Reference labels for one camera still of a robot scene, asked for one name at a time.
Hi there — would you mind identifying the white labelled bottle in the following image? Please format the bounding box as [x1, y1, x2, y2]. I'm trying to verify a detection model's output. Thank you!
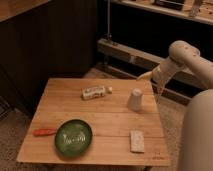
[82, 86, 112, 100]

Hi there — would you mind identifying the metal shelf rack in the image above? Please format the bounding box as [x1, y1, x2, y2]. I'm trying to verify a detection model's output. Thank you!
[97, 1, 213, 103]

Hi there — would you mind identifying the orange carrot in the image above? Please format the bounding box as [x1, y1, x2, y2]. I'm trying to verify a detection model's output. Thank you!
[33, 129, 56, 136]

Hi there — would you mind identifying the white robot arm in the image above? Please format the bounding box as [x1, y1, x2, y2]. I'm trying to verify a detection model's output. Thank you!
[138, 40, 213, 171]

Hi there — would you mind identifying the white upside-down cup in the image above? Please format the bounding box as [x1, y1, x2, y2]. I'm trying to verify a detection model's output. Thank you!
[127, 88, 142, 111]

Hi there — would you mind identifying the wooden table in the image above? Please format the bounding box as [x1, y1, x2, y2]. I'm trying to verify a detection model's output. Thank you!
[17, 78, 170, 166]

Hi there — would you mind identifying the white sponge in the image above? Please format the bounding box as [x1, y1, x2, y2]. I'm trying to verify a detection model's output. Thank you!
[130, 130, 145, 153]

